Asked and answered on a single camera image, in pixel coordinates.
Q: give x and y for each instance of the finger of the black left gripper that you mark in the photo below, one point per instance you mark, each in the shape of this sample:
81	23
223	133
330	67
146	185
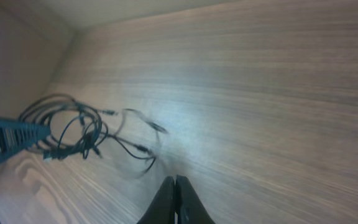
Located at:
16	136

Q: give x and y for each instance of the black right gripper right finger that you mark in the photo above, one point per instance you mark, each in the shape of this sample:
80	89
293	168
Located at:
188	205

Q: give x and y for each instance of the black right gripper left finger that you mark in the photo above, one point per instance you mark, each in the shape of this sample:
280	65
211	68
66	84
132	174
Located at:
162	208

